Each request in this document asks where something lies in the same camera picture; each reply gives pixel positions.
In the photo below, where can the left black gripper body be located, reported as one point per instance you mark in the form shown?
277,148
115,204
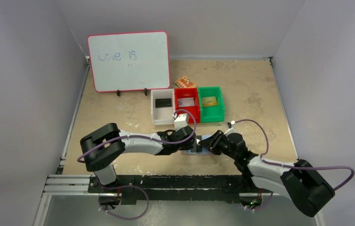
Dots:
191,141

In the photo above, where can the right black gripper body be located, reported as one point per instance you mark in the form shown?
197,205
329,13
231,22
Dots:
216,141

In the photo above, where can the white plastic bin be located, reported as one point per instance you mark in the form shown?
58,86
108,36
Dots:
162,116

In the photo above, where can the red plastic bin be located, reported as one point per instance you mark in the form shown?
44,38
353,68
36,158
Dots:
192,92

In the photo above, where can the green plastic bin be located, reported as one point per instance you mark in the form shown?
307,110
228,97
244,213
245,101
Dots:
212,106

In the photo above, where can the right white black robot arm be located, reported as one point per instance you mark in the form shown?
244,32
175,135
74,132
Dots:
307,189

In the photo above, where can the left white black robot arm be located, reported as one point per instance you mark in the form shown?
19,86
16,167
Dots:
101,147

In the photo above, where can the silver credit card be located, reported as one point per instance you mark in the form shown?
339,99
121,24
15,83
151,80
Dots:
186,102

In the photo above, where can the gold credit card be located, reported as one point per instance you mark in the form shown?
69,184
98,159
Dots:
209,101

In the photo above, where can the orange spiral notebook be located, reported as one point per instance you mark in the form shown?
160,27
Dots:
185,83

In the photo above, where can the pink framed whiteboard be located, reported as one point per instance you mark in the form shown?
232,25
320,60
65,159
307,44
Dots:
129,61

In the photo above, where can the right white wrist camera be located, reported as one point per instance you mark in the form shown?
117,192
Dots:
230,127

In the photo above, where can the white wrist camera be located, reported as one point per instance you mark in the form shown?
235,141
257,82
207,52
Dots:
181,121
230,127

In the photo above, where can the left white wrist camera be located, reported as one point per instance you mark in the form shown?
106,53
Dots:
181,121

